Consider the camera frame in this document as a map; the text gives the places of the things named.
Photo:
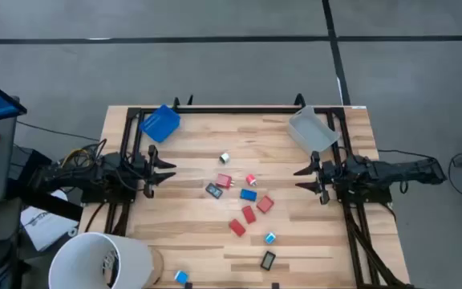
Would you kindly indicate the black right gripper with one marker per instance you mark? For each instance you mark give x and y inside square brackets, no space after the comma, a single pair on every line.
[333,174]

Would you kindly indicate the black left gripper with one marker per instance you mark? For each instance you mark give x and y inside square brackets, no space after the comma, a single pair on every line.
[151,152]

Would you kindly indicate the wide red rectangular block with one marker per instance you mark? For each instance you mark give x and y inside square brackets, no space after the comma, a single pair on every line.
[265,204]

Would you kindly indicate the black rectangular item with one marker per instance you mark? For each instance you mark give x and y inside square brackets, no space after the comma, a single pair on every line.
[213,190]

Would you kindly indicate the small red white item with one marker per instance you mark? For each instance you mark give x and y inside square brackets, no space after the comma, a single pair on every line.
[251,179]

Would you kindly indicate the red charger with prongs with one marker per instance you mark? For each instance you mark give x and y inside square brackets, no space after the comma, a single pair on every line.
[224,180]

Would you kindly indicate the small white silver item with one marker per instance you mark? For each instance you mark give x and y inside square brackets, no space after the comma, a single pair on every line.
[225,158]

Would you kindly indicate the small blue white item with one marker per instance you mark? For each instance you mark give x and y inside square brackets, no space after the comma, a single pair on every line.
[270,238]
[181,277]

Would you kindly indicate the black framed grey item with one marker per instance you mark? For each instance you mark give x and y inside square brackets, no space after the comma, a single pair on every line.
[268,260]

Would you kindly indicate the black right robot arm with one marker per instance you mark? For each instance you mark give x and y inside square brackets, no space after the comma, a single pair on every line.
[395,170]

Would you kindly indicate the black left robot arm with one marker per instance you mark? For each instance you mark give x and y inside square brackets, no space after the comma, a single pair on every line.
[94,173]

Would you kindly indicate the white plastic bin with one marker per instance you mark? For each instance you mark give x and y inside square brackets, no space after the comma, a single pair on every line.
[311,132]

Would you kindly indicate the blue plastic basket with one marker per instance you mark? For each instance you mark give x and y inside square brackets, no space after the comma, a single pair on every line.
[159,123]

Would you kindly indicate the blue rectangular block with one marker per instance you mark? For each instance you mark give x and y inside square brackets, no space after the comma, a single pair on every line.
[248,195]

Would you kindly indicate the round wooden disc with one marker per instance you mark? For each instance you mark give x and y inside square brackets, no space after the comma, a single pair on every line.
[158,265]

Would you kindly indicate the black metal bar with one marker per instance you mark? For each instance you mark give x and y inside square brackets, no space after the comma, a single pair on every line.
[46,204]

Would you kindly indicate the white cylindrical lampshade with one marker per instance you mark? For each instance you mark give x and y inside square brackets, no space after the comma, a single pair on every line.
[82,261]

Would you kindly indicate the white printed paper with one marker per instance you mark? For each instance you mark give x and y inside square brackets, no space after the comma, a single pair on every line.
[42,225]

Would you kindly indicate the black metal table frame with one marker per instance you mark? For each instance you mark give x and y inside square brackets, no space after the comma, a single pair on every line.
[235,110]

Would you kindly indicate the small black mount bracket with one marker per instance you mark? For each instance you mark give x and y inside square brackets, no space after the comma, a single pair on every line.
[188,286]
[275,286]

